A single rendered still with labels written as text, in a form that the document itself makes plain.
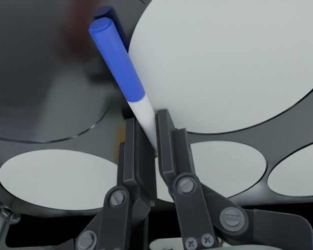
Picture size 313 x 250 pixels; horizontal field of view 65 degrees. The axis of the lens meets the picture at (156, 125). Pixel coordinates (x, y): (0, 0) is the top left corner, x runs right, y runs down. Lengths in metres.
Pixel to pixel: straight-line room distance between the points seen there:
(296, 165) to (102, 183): 0.15
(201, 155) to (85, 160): 0.08
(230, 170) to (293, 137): 0.05
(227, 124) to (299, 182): 0.12
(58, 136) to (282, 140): 0.15
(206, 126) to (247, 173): 0.08
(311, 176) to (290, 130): 0.08
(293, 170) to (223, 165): 0.06
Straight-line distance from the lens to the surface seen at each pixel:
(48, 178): 0.21
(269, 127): 0.17
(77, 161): 0.18
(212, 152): 0.18
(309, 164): 0.23
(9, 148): 0.18
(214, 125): 0.15
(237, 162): 0.20
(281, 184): 0.25
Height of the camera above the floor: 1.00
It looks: 41 degrees down
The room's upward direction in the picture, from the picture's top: 176 degrees clockwise
